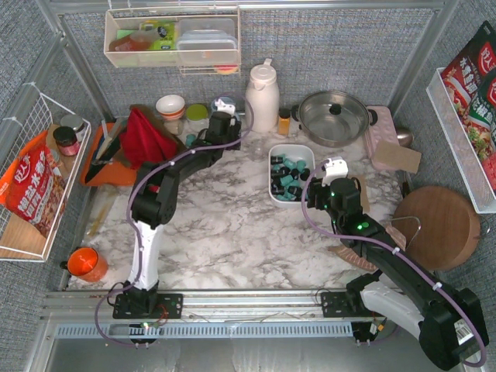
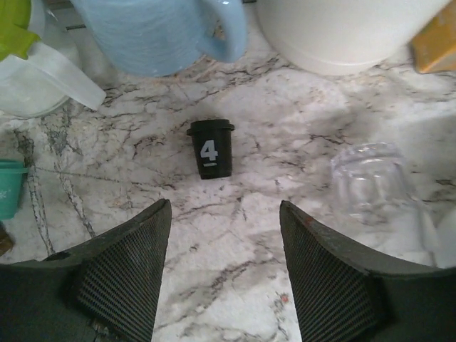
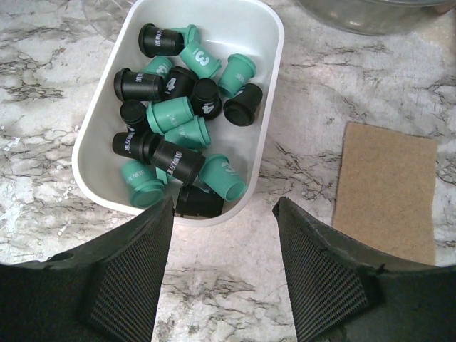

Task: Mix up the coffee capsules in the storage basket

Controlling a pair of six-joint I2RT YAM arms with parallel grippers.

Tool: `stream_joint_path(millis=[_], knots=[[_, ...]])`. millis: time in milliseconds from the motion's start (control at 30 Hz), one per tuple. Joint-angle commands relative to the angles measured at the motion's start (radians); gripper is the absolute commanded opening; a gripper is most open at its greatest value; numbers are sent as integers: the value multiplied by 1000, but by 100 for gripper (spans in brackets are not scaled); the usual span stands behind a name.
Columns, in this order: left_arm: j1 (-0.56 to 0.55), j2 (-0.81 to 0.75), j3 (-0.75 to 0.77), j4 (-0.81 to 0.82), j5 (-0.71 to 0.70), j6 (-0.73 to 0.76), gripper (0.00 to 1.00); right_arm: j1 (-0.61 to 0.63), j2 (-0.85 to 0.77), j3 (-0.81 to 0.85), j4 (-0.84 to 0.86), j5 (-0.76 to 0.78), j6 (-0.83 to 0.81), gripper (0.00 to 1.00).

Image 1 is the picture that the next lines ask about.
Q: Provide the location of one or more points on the red seasoning packet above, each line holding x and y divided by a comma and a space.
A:
470, 82

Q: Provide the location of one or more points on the round wooden board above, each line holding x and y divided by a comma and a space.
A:
441, 227

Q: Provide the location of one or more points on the white thermos jug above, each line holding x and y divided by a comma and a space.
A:
263, 94

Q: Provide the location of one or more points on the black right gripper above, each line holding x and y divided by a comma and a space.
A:
315, 192

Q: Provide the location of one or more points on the silver lid jar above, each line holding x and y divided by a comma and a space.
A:
75, 122

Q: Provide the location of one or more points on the orange snack bag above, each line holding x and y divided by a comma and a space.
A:
31, 188

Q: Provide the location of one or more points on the red lid jar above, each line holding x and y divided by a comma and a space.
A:
66, 141

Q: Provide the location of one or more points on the clear plastic food container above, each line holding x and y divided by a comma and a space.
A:
206, 41

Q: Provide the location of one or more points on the green lid glass jar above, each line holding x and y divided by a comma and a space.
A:
197, 117

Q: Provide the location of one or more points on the white right wall basket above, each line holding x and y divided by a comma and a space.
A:
475, 180

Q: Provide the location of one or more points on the pink egg tray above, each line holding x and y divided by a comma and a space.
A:
381, 128

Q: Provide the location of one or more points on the striped pink knit cloth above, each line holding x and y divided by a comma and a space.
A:
352, 258

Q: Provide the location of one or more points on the black coffee capsule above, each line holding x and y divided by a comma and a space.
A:
304, 175
276, 182
274, 160
280, 171
277, 191
295, 190

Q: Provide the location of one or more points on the red cloth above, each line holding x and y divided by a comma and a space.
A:
146, 140

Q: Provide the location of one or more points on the orange ball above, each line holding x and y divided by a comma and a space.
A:
87, 264

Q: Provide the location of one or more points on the light blue mug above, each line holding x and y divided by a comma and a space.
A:
223, 104

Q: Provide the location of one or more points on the brown cardboard square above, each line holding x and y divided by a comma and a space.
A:
364, 200

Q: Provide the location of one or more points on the steel pot with lid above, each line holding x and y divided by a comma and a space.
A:
333, 118

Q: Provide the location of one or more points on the white bowl with stripes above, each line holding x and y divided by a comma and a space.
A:
171, 106

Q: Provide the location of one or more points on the brown cardboard on tray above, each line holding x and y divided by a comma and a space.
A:
397, 157

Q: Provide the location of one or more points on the white wire side basket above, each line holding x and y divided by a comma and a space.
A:
20, 241

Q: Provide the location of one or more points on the white rectangular storage basket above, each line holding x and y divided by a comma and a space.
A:
294, 152

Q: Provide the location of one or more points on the orange tray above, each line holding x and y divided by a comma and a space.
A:
113, 172

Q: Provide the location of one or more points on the white wall-mounted basket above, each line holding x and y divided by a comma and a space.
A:
121, 23

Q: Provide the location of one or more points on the orange spice bottle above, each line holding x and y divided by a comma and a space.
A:
284, 121

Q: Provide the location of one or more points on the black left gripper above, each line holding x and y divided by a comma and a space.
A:
232, 129

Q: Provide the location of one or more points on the clear plastic cup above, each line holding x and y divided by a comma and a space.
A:
259, 149

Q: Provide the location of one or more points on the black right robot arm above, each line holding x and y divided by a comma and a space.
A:
449, 324

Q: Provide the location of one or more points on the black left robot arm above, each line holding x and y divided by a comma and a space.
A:
153, 200

